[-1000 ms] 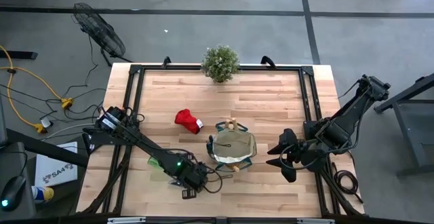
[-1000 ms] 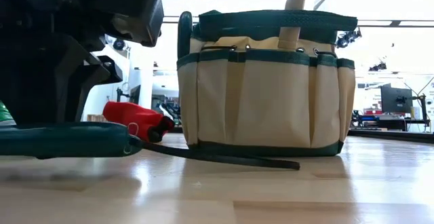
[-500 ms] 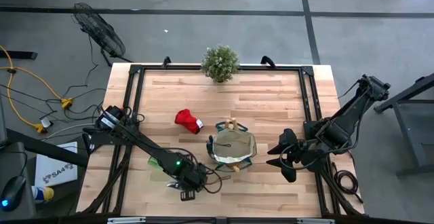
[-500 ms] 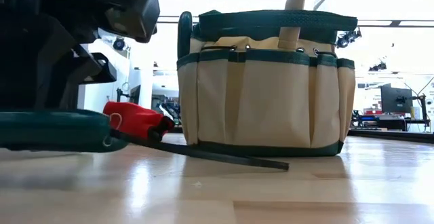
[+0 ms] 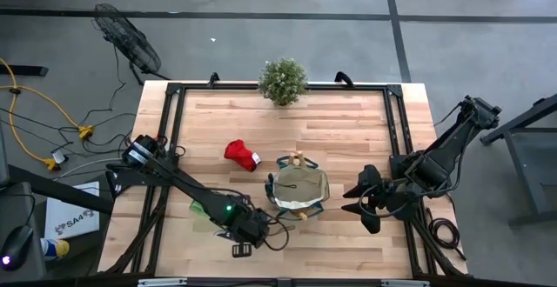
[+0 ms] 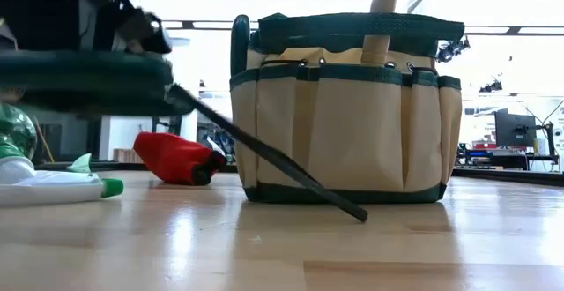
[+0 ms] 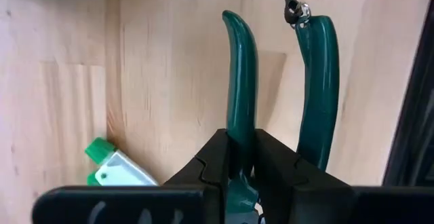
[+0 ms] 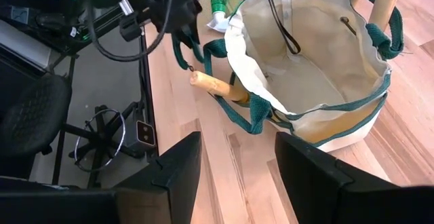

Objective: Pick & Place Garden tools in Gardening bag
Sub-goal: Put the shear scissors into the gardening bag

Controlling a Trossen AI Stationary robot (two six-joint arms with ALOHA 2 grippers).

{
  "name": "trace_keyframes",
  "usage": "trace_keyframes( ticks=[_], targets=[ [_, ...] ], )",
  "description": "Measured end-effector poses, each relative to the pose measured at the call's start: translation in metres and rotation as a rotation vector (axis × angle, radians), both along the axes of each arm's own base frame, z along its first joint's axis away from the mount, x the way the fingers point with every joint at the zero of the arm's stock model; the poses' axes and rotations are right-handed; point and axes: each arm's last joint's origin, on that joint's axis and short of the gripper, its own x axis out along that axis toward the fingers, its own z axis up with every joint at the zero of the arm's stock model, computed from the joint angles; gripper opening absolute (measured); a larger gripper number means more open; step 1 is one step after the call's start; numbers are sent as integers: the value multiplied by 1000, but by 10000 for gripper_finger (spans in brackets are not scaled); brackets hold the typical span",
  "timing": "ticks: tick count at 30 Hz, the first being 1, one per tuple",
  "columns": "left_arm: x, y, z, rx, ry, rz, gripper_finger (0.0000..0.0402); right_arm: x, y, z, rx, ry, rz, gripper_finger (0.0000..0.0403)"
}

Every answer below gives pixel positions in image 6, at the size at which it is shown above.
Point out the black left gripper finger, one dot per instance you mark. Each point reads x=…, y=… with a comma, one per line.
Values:
x=145, y=35

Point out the green spray bottle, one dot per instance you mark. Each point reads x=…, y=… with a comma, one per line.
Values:
x=44, y=189

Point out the cream and green gardening bag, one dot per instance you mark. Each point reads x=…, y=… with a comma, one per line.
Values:
x=352, y=132

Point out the red gardening glove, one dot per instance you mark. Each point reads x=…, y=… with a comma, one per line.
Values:
x=176, y=156

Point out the wooden crate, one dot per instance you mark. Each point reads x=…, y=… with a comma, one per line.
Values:
x=128, y=155

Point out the black ceiling spotlight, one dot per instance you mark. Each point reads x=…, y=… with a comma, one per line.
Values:
x=451, y=49
x=490, y=86

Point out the black background desk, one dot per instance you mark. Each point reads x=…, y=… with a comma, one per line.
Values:
x=506, y=158

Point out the black aluminium table frame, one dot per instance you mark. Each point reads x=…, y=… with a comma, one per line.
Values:
x=506, y=175

